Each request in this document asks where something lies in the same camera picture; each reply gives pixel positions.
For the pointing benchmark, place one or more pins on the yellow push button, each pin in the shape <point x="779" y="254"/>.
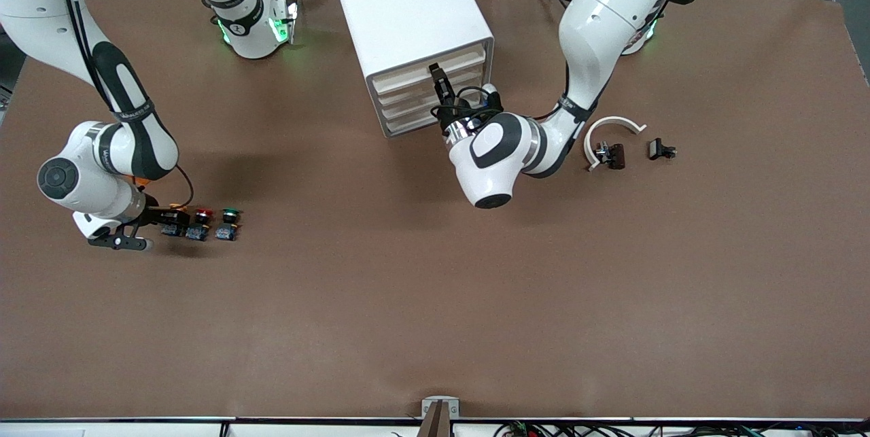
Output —
<point x="172" y="228"/>

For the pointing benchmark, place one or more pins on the green push button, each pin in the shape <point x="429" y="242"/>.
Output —
<point x="226" y="232"/>

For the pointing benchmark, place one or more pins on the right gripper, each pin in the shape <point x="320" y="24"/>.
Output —
<point x="160" y="215"/>

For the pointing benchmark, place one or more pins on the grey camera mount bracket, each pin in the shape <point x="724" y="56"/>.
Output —
<point x="428" y="404"/>

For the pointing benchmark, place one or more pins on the brown table mat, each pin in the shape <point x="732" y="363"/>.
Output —
<point x="435" y="287"/>

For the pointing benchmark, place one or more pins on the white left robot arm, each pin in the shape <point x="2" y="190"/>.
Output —
<point x="612" y="15"/>

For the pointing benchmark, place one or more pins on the black small component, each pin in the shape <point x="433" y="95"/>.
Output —
<point x="656" y="149"/>

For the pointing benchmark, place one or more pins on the white curved plastic bracket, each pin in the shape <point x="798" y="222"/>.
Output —
<point x="612" y="121"/>

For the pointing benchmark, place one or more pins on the brown and metal small component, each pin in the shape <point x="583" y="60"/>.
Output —
<point x="615" y="155"/>

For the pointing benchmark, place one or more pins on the red push button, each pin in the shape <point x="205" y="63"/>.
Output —
<point x="197" y="232"/>

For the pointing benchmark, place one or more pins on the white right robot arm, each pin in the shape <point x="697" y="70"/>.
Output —
<point x="129" y="151"/>

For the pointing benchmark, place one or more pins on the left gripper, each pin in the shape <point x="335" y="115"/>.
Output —
<point x="450" y="115"/>

